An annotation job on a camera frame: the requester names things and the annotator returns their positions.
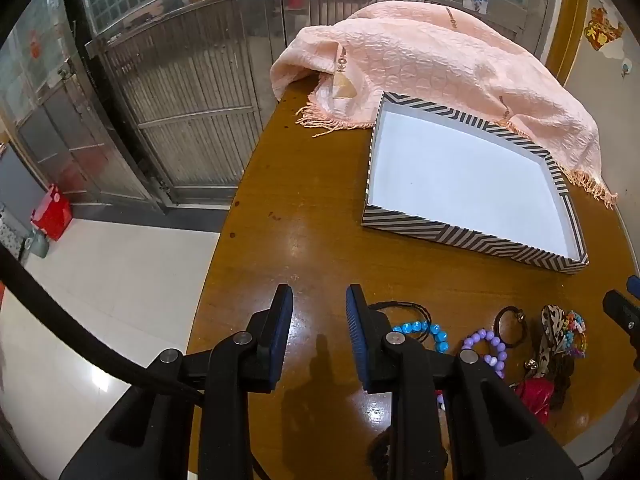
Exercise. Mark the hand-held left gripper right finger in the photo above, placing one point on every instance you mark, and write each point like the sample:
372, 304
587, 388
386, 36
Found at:
357, 340

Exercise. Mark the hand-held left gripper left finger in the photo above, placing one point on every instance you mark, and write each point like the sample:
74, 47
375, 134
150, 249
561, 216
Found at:
280, 340

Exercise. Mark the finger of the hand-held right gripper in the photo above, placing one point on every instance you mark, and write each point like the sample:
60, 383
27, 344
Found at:
622, 312

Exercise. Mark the brown scrunchie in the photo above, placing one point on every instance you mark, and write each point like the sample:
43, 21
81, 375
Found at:
562, 380

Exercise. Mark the striped cardboard box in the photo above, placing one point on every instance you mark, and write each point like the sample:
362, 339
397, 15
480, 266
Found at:
460, 180

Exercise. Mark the red hair accessory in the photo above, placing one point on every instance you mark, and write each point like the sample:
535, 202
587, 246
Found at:
535, 395

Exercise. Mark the metal gate door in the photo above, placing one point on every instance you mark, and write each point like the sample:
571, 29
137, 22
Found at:
175, 110

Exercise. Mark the grey kettle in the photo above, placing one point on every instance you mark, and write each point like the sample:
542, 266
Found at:
36, 245

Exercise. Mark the red bag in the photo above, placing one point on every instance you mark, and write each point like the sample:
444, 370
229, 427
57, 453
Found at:
50, 210

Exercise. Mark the pink fringed cloth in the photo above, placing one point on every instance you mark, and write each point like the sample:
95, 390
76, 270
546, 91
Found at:
425, 60

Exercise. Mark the red gold wall decoration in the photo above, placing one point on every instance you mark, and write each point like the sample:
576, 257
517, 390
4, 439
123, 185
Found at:
605, 30

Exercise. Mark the wooden door frame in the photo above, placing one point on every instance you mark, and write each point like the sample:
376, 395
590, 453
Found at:
567, 25

